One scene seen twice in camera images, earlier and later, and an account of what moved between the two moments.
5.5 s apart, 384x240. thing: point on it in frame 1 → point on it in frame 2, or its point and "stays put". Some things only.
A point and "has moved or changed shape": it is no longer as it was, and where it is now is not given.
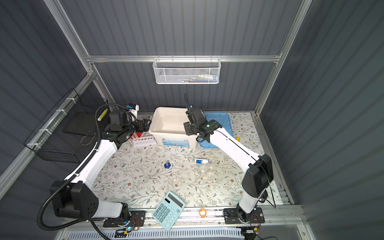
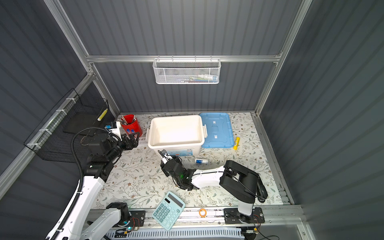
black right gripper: [187, 126] → [163, 167]
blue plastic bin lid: [224, 119] stays put
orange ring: [202, 209] stays put
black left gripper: [145, 125] → [133, 142]
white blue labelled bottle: [201, 161] stays put
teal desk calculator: [169, 210] stays put
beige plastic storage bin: [167, 123] has moved or changed shape
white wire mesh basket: [186, 70] stays put
